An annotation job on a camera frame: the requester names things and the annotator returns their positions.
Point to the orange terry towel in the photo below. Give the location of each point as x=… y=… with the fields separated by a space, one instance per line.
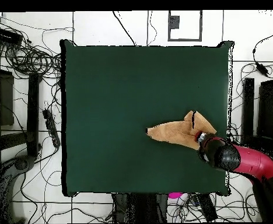
x=173 y=135

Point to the black power strip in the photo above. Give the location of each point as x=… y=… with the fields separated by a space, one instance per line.
x=51 y=127
x=207 y=207

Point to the dark green table cloth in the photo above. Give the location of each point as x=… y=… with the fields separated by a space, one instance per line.
x=127 y=93

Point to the black metal frame stand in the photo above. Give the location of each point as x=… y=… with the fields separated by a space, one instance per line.
x=33 y=105
x=248 y=105

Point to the pink object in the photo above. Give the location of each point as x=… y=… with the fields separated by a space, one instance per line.
x=175 y=195

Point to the grey square floor frame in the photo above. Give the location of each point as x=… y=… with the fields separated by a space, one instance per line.
x=173 y=22

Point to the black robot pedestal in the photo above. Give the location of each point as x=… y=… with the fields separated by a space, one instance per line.
x=141 y=207

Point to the black box device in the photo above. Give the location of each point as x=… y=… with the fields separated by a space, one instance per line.
x=7 y=36

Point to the grey tripod base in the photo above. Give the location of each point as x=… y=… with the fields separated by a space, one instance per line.
x=22 y=163

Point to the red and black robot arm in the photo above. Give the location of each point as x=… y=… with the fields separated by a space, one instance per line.
x=250 y=161

